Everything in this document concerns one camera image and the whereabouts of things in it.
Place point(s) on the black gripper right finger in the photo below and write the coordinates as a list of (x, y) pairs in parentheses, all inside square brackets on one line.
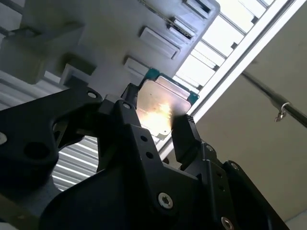
[(223, 191)]

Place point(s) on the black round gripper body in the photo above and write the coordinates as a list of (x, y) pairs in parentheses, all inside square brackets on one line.
[(100, 206)]

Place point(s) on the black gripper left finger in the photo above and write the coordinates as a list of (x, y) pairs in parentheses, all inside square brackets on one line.
[(28, 134)]

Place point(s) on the silver CPU with green edge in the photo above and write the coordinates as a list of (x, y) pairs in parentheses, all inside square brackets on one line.
[(163, 100)]

